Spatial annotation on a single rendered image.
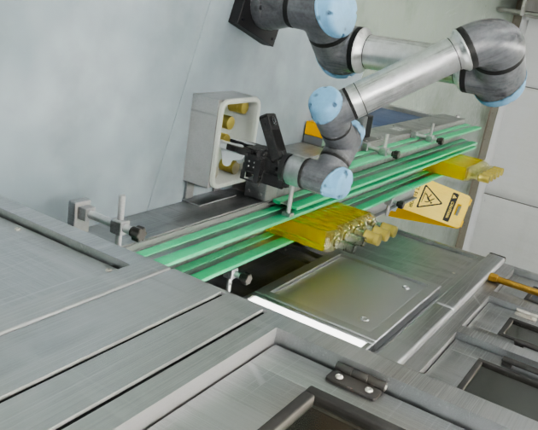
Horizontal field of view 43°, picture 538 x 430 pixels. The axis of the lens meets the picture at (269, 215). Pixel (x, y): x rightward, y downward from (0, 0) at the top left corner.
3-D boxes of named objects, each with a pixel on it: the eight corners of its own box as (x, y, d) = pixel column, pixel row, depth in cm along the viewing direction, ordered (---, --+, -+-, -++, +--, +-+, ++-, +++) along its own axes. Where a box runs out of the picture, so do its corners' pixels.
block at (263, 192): (242, 195, 186) (263, 202, 182) (247, 162, 183) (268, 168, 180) (248, 193, 189) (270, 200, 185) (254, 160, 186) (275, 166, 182)
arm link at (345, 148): (360, 110, 155) (340, 149, 152) (371, 137, 165) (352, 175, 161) (330, 103, 159) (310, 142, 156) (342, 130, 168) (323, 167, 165)
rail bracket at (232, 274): (196, 284, 168) (241, 303, 162) (200, 258, 166) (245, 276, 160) (207, 280, 171) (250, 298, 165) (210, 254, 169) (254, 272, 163)
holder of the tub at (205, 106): (180, 200, 174) (204, 209, 170) (193, 93, 165) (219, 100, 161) (219, 189, 188) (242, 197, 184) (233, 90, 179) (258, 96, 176)
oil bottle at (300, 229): (263, 230, 188) (331, 255, 178) (266, 212, 187) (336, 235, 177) (274, 227, 193) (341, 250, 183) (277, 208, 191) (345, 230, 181)
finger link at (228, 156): (206, 162, 170) (239, 171, 167) (209, 139, 168) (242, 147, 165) (212, 160, 173) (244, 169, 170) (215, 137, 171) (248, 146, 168)
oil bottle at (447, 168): (421, 169, 293) (486, 187, 280) (423, 157, 291) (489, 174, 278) (425, 167, 298) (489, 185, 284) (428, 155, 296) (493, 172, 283)
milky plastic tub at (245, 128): (184, 181, 172) (211, 190, 167) (194, 92, 165) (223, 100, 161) (224, 171, 186) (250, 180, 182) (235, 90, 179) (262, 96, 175)
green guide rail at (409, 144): (276, 177, 184) (301, 184, 180) (277, 172, 184) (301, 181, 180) (464, 125, 329) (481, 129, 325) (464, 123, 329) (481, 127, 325)
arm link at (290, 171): (300, 159, 157) (316, 156, 164) (283, 154, 159) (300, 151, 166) (294, 190, 159) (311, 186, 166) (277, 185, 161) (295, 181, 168)
